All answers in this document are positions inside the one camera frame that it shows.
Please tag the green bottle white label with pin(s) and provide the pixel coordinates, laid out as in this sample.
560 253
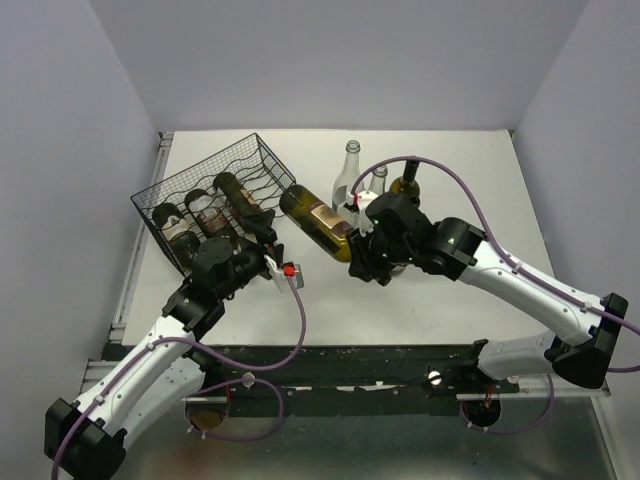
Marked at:
174 227

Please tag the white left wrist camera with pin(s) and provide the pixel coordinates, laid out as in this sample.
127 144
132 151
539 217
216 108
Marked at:
290 275

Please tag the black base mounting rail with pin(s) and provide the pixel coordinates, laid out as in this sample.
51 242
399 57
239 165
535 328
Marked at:
331 381

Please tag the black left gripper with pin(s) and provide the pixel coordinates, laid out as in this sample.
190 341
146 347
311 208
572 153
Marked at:
261 225

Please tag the green bottle brown label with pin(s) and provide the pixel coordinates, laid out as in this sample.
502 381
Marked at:
209 217

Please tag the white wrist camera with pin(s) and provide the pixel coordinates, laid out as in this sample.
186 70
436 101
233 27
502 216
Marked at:
290 275
354 210

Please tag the short clear glass bottle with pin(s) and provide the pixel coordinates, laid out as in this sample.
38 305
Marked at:
377 183

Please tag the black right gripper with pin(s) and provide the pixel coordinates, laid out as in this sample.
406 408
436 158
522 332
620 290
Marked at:
361 264

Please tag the tall clear glass bottle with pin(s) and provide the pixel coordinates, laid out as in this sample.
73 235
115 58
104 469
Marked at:
345 180

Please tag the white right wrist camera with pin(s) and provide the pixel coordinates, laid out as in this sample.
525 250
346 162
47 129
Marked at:
354 210

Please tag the black wire wine rack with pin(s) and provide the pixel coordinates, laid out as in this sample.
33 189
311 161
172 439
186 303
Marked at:
249 159

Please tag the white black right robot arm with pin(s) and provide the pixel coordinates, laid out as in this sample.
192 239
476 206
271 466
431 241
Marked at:
581 328

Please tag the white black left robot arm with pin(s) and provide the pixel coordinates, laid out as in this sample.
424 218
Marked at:
89 437

